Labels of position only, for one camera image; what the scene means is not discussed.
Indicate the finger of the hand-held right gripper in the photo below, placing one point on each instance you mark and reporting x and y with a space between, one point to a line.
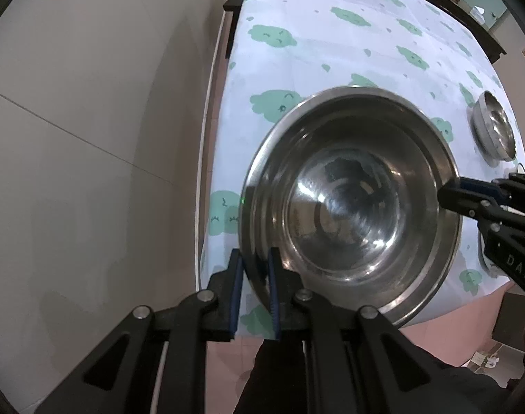
465 202
482 184

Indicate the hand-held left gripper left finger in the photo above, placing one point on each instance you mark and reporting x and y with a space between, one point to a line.
235 293

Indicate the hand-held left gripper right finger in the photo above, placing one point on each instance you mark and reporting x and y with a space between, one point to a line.
273 293

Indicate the white enamel bowl with print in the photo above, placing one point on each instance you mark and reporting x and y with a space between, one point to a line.
486 263

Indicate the small white bowl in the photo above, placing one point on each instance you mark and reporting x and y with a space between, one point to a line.
521 166

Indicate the small steel bowl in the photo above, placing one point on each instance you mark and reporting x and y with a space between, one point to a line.
493 129

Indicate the white pipe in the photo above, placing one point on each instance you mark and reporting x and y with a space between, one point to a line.
206 138

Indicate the dark wooden table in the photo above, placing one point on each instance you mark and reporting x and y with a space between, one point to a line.
461 17

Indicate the tissue box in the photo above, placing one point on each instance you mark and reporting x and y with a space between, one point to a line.
482 12

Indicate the cloud print tablecloth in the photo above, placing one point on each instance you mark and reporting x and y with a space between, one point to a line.
331 51

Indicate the black chair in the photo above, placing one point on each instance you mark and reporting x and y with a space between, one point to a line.
234 2

